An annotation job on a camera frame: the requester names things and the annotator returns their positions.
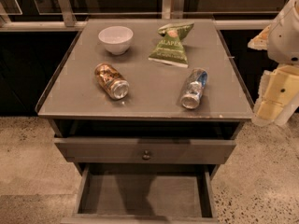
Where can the top drawer with knob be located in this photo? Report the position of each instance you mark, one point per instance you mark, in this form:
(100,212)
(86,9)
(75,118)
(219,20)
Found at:
(134,150)

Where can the grey drawer cabinet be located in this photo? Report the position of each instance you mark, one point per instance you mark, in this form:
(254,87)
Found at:
(76,106)

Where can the green chip bag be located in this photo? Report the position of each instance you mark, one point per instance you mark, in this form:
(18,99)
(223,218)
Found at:
(170,49)

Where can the white bowl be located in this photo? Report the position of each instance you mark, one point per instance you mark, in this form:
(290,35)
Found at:
(116,39)

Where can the metal railing with glass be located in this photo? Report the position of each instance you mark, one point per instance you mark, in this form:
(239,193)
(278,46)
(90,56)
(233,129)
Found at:
(51,15)

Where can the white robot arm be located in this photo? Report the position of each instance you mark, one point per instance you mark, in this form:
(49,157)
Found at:
(283,40)

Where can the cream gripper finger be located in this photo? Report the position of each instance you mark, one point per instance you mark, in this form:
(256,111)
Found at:
(278,94)
(260,41)

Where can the blue silver can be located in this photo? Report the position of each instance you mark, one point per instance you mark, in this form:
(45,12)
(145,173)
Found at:
(193,89)

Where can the orange soda can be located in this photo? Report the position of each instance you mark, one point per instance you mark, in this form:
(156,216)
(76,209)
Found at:
(111,81)

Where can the open middle drawer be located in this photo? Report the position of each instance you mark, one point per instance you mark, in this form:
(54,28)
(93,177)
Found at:
(144,194)

